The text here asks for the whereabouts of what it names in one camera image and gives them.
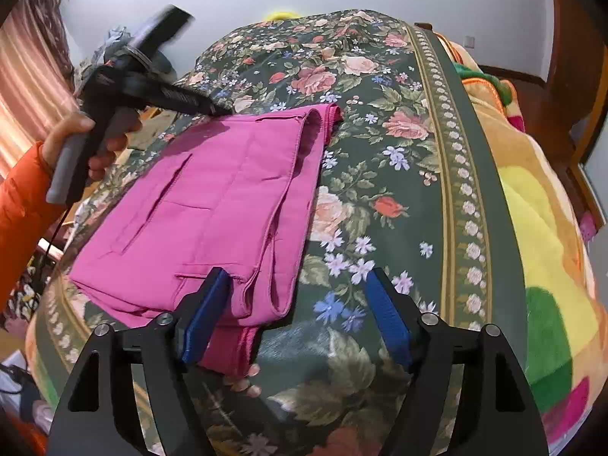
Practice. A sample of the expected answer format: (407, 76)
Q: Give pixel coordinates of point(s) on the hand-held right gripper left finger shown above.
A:
(204, 323)

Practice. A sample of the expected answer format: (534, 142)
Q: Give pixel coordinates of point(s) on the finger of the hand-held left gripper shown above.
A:
(190, 99)

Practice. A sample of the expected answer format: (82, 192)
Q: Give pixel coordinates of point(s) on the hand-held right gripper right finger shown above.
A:
(389, 318)

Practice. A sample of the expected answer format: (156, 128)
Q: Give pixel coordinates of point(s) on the pink pants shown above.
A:
(213, 190)

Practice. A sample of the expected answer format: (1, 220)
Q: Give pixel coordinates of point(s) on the person's left forearm orange sleeve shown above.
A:
(21, 218)

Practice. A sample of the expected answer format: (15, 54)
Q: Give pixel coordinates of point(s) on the person's left hand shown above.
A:
(66, 130)

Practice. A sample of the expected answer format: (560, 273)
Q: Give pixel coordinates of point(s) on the grey plush pillow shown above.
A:
(164, 66)

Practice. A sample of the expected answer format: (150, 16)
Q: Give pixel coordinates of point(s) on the wooden lap table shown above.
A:
(147, 128)

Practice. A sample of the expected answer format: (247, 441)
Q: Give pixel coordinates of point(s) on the pink striped curtain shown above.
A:
(23, 80)

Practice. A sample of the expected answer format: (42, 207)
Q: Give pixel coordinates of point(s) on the yellow foam tube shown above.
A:
(285, 14)

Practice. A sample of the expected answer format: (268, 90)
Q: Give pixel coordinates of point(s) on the dark floral blanket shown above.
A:
(380, 175)

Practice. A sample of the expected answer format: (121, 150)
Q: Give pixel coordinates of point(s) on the colourful fleece blanket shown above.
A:
(536, 228)

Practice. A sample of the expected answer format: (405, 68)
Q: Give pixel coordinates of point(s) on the white sliding wardrobe door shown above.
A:
(597, 175)

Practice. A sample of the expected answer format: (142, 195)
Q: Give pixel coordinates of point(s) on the dark wooden bed post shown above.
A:
(422, 26)

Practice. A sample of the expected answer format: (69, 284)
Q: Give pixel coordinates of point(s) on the white wall socket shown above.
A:
(470, 41)

